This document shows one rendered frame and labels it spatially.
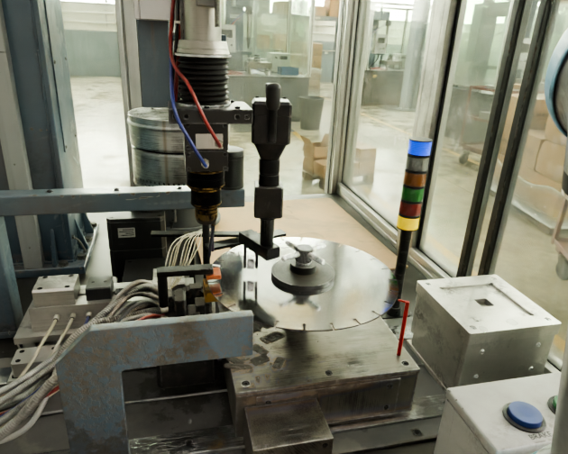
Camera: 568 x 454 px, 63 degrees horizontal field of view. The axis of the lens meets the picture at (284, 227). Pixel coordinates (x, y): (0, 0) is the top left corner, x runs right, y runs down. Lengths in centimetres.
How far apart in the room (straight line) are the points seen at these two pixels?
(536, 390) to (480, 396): 9
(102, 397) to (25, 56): 80
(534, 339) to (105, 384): 69
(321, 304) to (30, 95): 82
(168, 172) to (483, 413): 101
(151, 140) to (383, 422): 94
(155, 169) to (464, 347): 94
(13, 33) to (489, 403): 113
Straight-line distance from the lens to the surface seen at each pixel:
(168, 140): 135
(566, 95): 37
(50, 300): 97
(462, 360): 88
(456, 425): 72
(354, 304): 76
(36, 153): 126
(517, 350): 93
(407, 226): 101
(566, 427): 46
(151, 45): 81
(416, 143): 96
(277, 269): 82
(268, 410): 75
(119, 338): 63
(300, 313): 72
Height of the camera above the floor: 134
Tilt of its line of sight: 22 degrees down
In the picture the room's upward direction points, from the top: 3 degrees clockwise
